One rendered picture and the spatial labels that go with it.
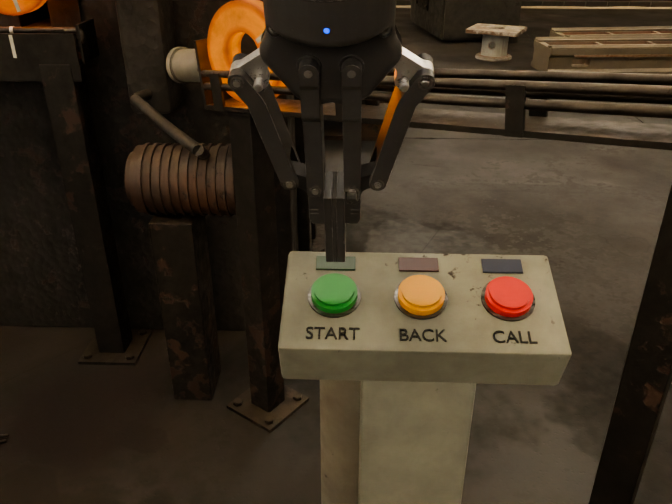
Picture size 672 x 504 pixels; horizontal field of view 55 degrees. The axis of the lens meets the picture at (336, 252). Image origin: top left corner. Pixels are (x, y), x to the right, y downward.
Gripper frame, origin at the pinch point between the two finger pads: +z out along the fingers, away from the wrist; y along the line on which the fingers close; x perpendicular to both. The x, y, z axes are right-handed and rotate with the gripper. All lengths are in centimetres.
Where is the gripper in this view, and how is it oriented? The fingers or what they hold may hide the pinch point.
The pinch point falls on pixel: (335, 218)
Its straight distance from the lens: 49.5
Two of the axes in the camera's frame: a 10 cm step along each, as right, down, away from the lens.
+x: -0.3, 7.4, -6.7
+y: -10.0, -0.1, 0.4
